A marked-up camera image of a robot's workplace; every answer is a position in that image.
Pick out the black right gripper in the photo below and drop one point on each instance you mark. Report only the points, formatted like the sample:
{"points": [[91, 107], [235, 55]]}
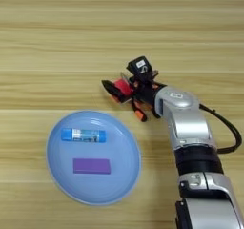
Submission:
{"points": [[146, 93]]}

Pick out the red cube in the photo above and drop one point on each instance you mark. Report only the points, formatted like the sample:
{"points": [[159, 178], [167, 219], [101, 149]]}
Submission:
{"points": [[124, 86]]}

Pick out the blue glue stick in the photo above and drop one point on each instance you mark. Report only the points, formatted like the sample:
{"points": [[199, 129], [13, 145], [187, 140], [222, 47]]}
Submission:
{"points": [[84, 135]]}

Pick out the purple rectangular block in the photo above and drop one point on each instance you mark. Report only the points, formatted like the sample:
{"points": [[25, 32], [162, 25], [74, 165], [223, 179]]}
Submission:
{"points": [[92, 166]]}

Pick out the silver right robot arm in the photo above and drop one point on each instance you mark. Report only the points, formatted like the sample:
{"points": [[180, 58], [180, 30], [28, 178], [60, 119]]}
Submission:
{"points": [[187, 124]]}

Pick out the black box with white label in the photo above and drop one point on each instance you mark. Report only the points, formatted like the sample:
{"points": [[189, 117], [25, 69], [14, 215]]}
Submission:
{"points": [[139, 66]]}

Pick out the light blue round plate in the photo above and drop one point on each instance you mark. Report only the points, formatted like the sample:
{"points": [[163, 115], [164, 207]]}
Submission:
{"points": [[95, 188]]}

